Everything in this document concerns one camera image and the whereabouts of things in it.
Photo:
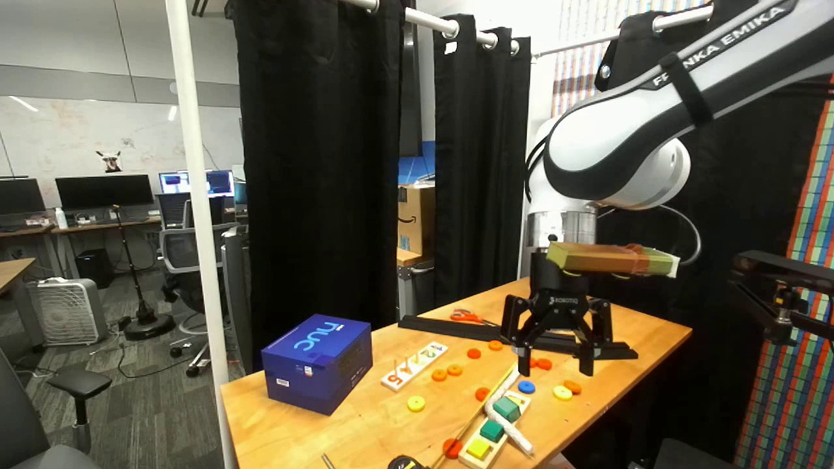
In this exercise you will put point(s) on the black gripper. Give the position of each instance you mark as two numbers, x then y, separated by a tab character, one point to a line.
563	291

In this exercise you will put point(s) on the light green square block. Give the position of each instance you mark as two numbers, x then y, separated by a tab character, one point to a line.
507	411

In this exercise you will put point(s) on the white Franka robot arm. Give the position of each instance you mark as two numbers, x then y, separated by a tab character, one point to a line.
693	114

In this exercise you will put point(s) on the dark green square block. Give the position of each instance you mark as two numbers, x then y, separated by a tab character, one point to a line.
494	430

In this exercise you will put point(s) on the yellow square block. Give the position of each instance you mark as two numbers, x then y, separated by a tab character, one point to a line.
477	448

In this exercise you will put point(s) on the red round disc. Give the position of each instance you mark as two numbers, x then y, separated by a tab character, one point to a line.
451	448
546	362

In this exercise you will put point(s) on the orange round disc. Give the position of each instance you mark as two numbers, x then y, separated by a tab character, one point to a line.
576	386
439	375
495	344
483	395
455	371
472	353

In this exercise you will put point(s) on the yellow round disc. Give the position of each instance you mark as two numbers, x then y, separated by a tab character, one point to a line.
418	405
560	392

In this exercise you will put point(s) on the blue round disc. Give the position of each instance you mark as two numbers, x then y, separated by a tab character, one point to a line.
528	386

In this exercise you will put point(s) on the black curtain behind robot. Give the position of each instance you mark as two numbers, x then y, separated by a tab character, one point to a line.
685	392

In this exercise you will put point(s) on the white number puzzle board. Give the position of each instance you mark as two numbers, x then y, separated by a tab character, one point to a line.
415	366

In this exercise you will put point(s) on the brown cardboard box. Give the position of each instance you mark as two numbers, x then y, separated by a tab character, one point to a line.
418	216

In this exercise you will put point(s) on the yellow black tape measure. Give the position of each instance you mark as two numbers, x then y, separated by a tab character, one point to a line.
405	463

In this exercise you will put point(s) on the narrow black curtain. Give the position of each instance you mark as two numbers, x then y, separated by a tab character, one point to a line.
483	130

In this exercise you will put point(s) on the colourful mosaic patterned panel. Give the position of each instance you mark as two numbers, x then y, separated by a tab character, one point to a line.
784	408

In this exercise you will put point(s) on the blue NUC cardboard box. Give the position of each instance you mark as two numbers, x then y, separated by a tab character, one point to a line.
307	366

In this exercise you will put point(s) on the pale mosaic patterned panel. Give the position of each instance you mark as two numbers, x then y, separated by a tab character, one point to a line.
563	78

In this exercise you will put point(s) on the wide black curtain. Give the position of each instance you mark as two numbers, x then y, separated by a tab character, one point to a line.
320	172

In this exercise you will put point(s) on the silver curtain rod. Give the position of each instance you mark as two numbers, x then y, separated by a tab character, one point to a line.
432	20

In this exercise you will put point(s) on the small blue lit screen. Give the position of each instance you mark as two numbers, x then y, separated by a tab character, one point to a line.
172	181
219	183

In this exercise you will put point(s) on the mesh back office chair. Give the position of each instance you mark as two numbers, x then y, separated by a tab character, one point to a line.
181	252

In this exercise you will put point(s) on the black floor stand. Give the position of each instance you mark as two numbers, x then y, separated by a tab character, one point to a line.
144	326

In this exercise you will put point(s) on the black computer tower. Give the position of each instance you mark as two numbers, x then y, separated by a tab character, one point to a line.
94	266

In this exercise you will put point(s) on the wide black computer monitor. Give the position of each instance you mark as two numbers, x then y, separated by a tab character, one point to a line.
104	193

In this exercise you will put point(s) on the small drone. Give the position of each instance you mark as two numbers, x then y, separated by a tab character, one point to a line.
108	159

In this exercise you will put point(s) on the long office desk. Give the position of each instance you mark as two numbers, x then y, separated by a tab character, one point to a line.
79	227

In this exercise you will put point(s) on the white box fan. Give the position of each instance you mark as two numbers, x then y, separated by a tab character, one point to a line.
66	310

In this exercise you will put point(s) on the black office chair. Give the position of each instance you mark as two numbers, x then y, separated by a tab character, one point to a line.
34	433

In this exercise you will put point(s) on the wooden desk corner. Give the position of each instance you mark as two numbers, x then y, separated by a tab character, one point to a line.
14	271

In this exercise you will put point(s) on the black mounting bracket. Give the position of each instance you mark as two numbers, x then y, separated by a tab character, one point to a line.
782	291

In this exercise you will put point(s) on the white vertical post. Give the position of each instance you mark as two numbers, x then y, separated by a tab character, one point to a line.
197	216

